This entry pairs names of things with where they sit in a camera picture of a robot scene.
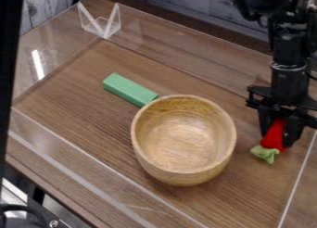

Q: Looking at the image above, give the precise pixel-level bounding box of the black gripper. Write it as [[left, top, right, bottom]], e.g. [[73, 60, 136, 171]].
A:
[[246, 85, 317, 147]]

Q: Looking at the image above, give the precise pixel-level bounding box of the red plush strawberry toy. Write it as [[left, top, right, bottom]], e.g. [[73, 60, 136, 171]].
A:
[[250, 118, 287, 164]]

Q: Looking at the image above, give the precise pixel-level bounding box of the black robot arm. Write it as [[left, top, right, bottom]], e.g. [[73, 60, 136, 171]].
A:
[[232, 0, 317, 147]]

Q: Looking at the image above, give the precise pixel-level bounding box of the wooden bowl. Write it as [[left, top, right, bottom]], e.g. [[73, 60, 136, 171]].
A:
[[129, 95, 236, 186]]

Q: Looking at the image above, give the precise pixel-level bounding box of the green rectangular block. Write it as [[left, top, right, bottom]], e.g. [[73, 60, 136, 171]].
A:
[[103, 73, 159, 108]]

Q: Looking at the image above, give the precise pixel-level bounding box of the clear acrylic tray enclosure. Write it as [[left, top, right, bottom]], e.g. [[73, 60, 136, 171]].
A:
[[6, 0, 315, 228]]

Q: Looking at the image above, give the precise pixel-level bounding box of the black metal bracket with bolt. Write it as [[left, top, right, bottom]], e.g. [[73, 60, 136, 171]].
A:
[[26, 184, 72, 228]]

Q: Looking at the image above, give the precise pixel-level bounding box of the black cable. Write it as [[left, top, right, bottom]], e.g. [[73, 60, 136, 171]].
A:
[[0, 202, 41, 228]]

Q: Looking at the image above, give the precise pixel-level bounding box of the black vertical post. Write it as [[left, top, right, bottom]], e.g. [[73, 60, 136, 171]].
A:
[[0, 0, 24, 180]]

